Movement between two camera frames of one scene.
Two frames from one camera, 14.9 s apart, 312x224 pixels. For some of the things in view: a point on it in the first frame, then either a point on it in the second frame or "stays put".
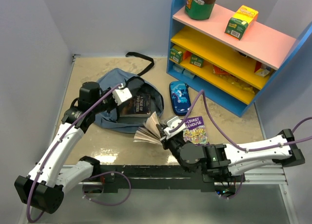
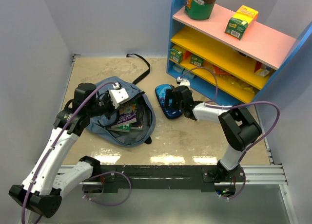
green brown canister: x=200 y=4 stays put
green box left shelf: x=176 y=55 stays put
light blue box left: x=178 y=67 stays put
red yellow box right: x=262 y=69 stays put
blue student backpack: x=108 y=119 to x=123 y=139
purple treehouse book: x=195 y=132 to x=126 y=112
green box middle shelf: x=196 y=61 stays put
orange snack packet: x=217 y=70 stays put
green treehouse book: x=148 y=133 to x=126 y=128
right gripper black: x=165 y=142 to x=170 y=95
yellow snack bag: x=238 y=83 stays put
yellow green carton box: x=239 y=25 stays put
